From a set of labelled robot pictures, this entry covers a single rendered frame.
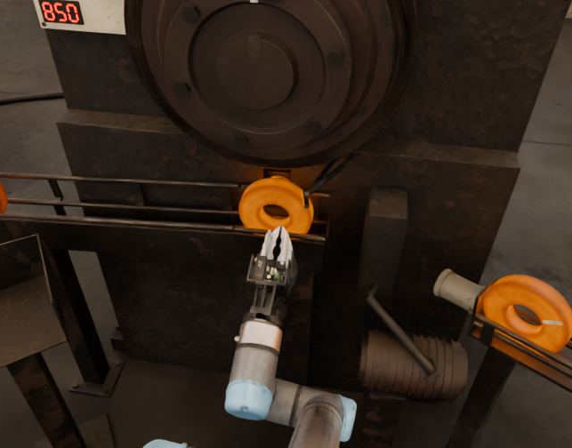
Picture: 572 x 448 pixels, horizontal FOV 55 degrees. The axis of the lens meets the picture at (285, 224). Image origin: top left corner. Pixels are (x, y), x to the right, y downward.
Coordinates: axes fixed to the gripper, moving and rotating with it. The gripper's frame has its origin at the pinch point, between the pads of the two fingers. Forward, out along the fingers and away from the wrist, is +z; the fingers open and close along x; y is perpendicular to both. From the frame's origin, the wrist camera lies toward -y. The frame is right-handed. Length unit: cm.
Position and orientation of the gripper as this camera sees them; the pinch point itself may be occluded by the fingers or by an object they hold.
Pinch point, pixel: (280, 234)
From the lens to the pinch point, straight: 109.0
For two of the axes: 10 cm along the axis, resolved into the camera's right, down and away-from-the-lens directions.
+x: -9.9, -1.1, 1.1
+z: 1.5, -8.6, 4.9
